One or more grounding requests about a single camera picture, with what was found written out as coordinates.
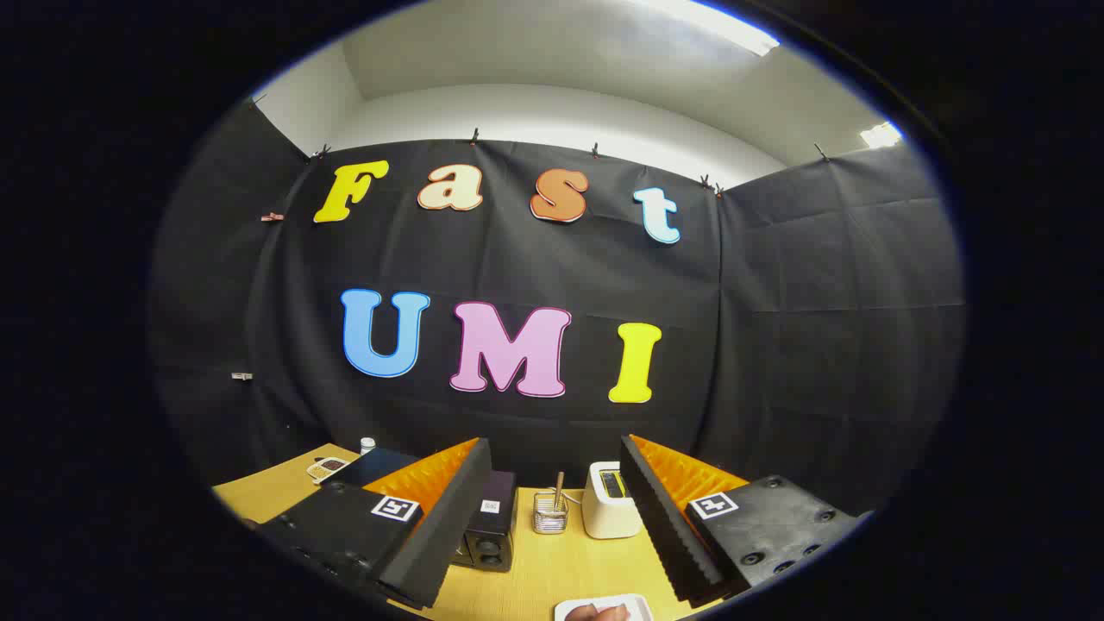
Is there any row of small black clips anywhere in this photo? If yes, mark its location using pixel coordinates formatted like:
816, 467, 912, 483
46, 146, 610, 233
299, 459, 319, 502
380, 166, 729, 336
248, 93, 831, 198

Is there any clear glass jar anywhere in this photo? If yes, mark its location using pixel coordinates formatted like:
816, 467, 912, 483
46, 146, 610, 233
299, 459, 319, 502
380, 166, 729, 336
532, 489, 570, 536

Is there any black backdrop cloth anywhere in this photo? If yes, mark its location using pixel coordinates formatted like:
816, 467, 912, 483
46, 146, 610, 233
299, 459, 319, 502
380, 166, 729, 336
148, 97, 965, 518

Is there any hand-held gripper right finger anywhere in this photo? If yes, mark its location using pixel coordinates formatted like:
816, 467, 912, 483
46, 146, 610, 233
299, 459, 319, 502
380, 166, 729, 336
619, 433, 870, 608

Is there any white pop-up toaster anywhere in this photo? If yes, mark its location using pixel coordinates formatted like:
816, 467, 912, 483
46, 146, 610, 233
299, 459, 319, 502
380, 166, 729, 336
581, 461, 644, 541

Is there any black toaster oven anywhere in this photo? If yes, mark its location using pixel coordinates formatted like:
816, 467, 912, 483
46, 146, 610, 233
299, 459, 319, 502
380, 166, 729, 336
321, 446, 519, 574

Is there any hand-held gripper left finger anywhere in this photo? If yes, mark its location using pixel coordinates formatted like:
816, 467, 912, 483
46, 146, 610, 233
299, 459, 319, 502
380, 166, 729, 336
257, 436, 493, 611

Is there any white rectangular plate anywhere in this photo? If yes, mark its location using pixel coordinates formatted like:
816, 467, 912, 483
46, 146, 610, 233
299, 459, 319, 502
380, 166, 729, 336
554, 593, 655, 621

